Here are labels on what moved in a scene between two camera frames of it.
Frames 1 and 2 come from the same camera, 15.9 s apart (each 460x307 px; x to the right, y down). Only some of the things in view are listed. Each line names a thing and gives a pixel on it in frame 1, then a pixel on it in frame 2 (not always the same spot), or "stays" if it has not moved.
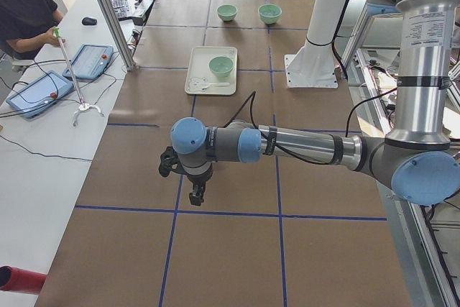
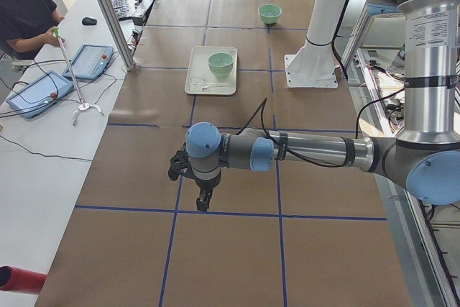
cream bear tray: [212, 70] stays
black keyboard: [119, 1] stays
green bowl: [227, 12] → [220, 63]
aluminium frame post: [113, 14] stays
